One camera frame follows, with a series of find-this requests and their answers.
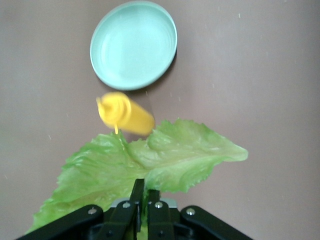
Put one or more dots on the yellow squeeze bottle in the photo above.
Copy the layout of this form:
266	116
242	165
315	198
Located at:
135	117

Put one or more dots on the green lettuce leaf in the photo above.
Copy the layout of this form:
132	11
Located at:
175	155

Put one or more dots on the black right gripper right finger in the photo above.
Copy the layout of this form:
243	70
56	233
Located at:
160	220

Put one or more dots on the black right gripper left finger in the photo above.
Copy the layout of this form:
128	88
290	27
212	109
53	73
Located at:
75	222

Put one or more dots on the mint green plate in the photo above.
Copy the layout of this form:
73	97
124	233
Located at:
132	45

